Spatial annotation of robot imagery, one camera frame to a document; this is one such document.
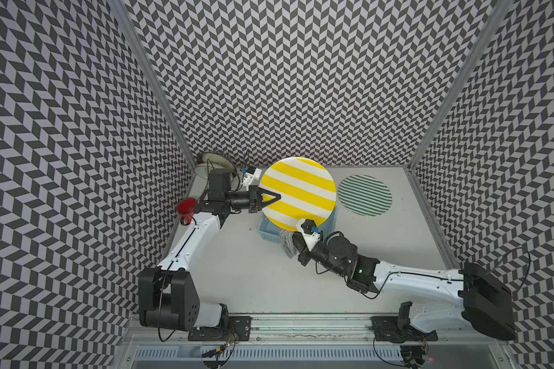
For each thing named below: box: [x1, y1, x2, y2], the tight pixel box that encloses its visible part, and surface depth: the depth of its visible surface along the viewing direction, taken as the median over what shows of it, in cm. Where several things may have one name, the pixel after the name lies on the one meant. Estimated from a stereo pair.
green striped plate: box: [337, 173, 393, 217], surface depth 115 cm
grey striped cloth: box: [278, 227, 298, 260], surface depth 70 cm
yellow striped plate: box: [259, 156, 338, 232], surface depth 76 cm
